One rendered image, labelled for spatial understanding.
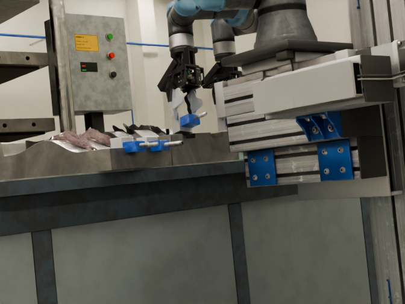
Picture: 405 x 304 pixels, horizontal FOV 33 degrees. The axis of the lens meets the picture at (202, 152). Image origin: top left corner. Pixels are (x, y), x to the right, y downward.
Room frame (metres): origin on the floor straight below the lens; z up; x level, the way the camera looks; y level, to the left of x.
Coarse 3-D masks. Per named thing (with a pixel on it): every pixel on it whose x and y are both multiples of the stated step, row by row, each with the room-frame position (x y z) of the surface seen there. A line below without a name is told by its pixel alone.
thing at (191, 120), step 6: (180, 114) 2.01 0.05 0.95; (192, 114) 1.99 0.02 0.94; (204, 114) 1.95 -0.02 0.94; (174, 120) 2.02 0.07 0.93; (180, 120) 2.01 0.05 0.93; (186, 120) 1.98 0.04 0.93; (192, 120) 1.98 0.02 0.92; (198, 120) 2.00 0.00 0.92; (174, 126) 2.02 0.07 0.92; (180, 126) 2.00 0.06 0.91; (186, 126) 2.01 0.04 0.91; (192, 126) 2.01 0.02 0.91; (174, 132) 2.02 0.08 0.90; (180, 132) 2.02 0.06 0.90; (186, 132) 2.02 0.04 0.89; (192, 132) 2.03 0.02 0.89
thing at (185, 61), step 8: (176, 48) 2.03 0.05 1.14; (184, 48) 2.02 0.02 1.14; (192, 48) 2.02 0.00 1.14; (176, 56) 2.05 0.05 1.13; (184, 56) 2.02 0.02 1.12; (192, 56) 2.02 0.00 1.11; (184, 64) 1.99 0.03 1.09; (192, 64) 2.00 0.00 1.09; (176, 72) 2.02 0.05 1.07; (184, 72) 2.00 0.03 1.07; (192, 72) 2.01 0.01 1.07; (200, 72) 2.02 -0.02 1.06; (176, 80) 2.03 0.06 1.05; (184, 80) 1.98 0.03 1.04; (192, 80) 2.00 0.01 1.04; (200, 80) 2.01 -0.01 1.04; (176, 88) 2.04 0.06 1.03; (184, 88) 2.04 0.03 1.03; (192, 88) 2.05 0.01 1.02
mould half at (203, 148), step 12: (108, 132) 2.20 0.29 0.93; (120, 132) 2.21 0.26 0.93; (144, 132) 2.26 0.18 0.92; (192, 144) 2.01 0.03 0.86; (204, 144) 2.04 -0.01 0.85; (216, 144) 2.07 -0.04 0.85; (228, 144) 2.11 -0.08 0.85; (180, 156) 1.98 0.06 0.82; (192, 156) 2.01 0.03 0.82; (204, 156) 2.04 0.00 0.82; (216, 156) 2.07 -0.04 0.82; (228, 156) 2.10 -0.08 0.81
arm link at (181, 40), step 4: (172, 36) 2.04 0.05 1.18; (176, 36) 2.03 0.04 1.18; (180, 36) 2.03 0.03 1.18; (184, 36) 2.03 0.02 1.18; (188, 36) 2.04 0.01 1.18; (192, 36) 2.05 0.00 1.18; (172, 40) 2.04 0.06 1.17; (176, 40) 2.03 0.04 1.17; (180, 40) 2.03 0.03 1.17; (184, 40) 2.03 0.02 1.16; (188, 40) 2.03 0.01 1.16; (192, 40) 2.05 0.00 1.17; (172, 44) 2.03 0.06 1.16; (176, 44) 2.03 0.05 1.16; (180, 44) 2.02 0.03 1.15; (184, 44) 2.02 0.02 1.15; (188, 44) 2.03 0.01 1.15; (192, 44) 2.04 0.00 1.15; (172, 48) 2.04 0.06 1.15
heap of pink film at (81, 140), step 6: (66, 132) 1.87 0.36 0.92; (72, 132) 1.88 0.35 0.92; (84, 132) 1.98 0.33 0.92; (90, 132) 1.96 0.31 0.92; (96, 132) 1.95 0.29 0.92; (54, 138) 1.86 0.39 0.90; (60, 138) 1.85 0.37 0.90; (66, 138) 1.85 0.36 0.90; (72, 138) 1.84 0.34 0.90; (78, 138) 1.85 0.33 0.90; (84, 138) 1.87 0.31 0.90; (90, 138) 1.95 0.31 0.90; (96, 138) 1.94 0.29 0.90; (102, 138) 1.95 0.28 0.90; (108, 138) 1.94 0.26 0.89; (78, 144) 1.83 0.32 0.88; (84, 144) 1.83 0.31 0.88; (90, 144) 1.85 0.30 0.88; (108, 144) 1.93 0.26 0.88
